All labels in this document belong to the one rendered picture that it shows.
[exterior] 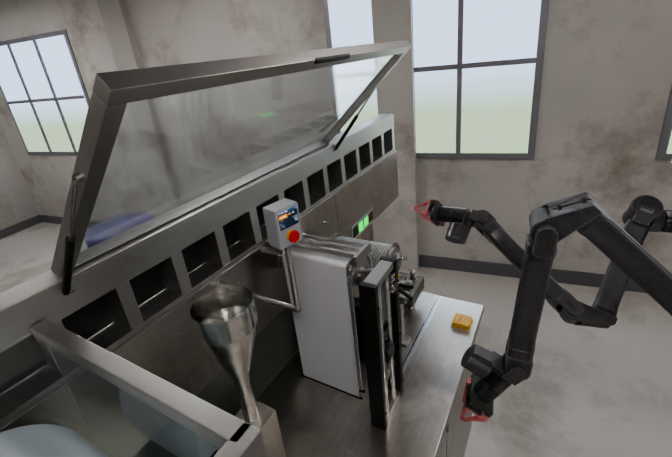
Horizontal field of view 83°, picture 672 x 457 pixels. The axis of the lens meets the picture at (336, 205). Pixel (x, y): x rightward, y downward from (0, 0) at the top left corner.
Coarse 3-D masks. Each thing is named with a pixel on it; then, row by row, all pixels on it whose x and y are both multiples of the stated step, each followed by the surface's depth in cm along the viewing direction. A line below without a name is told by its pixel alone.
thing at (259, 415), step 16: (208, 320) 92; (224, 320) 94; (224, 352) 83; (240, 352) 85; (224, 368) 89; (240, 368) 89; (240, 384) 93; (240, 400) 95; (256, 400) 104; (240, 416) 100; (256, 416) 98; (272, 416) 100; (272, 432) 101; (272, 448) 101
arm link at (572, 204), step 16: (544, 208) 82; (560, 208) 79; (576, 208) 74; (592, 208) 72; (544, 224) 77; (560, 224) 76; (576, 224) 74; (592, 224) 74; (608, 224) 73; (560, 240) 77; (592, 240) 76; (608, 240) 75; (624, 240) 74; (608, 256) 76; (624, 256) 75; (640, 256) 74; (624, 272) 77; (640, 272) 75; (656, 272) 74; (656, 288) 75
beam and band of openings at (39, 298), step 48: (384, 144) 225; (240, 192) 119; (288, 192) 152; (144, 240) 92; (192, 240) 105; (240, 240) 131; (48, 288) 76; (96, 288) 84; (144, 288) 102; (192, 288) 106; (0, 336) 70; (96, 336) 91
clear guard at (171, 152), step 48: (192, 96) 63; (240, 96) 75; (288, 96) 93; (336, 96) 122; (144, 144) 64; (192, 144) 77; (240, 144) 96; (288, 144) 127; (144, 192) 79; (192, 192) 99; (96, 240) 81
